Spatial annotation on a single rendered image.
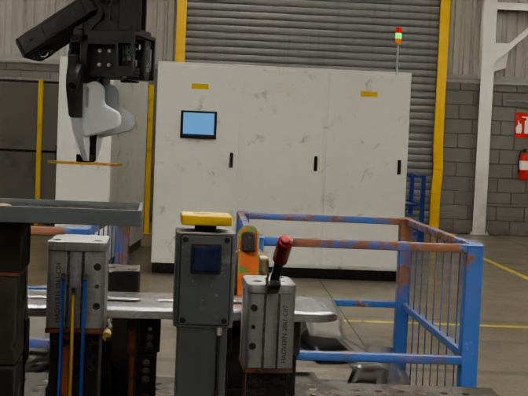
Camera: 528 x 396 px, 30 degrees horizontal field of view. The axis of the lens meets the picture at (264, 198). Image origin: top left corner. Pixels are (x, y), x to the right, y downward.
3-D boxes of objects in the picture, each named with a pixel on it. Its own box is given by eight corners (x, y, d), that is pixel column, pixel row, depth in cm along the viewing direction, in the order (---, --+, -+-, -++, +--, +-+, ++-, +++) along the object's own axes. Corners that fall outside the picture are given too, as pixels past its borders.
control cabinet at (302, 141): (150, 273, 930) (159, 12, 918) (153, 266, 984) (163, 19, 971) (401, 282, 943) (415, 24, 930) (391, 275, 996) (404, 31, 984)
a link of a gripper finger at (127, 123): (129, 163, 117) (130, 85, 116) (83, 160, 119) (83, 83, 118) (138, 160, 120) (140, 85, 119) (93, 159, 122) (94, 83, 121)
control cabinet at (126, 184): (97, 243, 1168) (104, 36, 1155) (142, 246, 1167) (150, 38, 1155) (49, 269, 929) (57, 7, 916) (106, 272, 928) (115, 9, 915)
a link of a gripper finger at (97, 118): (114, 161, 113) (119, 80, 113) (66, 159, 114) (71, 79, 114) (124, 163, 116) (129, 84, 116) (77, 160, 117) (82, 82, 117)
